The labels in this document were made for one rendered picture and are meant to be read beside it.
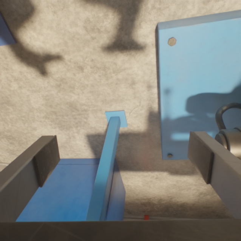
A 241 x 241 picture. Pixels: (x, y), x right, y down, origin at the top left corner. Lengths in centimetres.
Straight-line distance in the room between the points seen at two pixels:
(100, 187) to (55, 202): 66
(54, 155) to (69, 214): 120
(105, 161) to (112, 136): 17
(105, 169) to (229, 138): 55
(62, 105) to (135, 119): 48
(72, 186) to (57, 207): 17
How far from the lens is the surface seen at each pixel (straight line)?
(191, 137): 16
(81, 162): 155
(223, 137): 61
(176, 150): 120
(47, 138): 17
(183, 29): 79
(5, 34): 112
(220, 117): 70
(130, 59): 94
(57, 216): 139
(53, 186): 153
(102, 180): 85
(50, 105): 125
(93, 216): 79
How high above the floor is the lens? 87
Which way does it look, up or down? 48 degrees down
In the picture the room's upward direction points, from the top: 170 degrees counter-clockwise
